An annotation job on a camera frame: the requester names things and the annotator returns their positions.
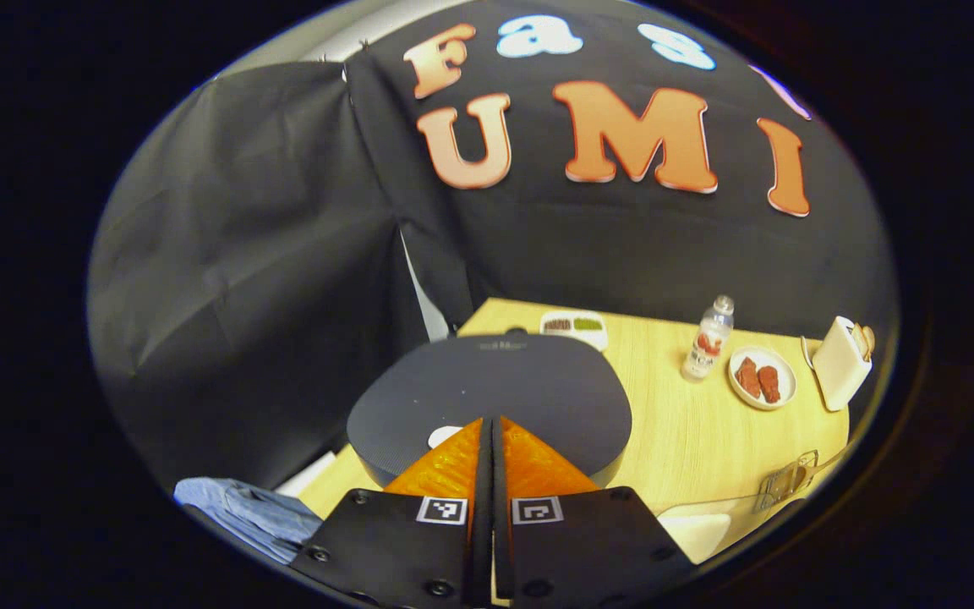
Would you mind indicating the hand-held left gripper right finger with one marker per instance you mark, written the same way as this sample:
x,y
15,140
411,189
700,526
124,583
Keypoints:
x,y
597,550

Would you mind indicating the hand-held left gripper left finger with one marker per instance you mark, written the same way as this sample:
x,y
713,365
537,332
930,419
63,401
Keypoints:
x,y
394,550

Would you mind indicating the white rice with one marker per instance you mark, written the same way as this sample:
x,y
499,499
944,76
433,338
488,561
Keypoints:
x,y
697,534

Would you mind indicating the black silver rice cooker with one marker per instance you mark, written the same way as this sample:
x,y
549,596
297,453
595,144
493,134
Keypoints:
x,y
495,389

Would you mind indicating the person's blue jeans leg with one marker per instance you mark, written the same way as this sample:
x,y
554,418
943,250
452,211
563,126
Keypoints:
x,y
242,512

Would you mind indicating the small white divided dish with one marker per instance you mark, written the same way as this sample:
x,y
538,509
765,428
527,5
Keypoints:
x,y
573,326

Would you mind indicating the red meat piece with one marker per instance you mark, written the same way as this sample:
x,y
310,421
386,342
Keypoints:
x,y
747,378
769,385

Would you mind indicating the clear plastic drink bottle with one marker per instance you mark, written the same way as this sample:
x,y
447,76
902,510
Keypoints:
x,y
707,347

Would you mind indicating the white round plate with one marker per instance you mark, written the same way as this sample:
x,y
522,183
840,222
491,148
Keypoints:
x,y
787,376

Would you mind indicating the white toaster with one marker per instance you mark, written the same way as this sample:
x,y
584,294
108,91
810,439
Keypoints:
x,y
838,364

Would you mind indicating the black backdrop cloth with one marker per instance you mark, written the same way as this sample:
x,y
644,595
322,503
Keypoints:
x,y
267,254

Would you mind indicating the toast bread slice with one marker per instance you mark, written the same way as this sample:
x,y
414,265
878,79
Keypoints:
x,y
863,338

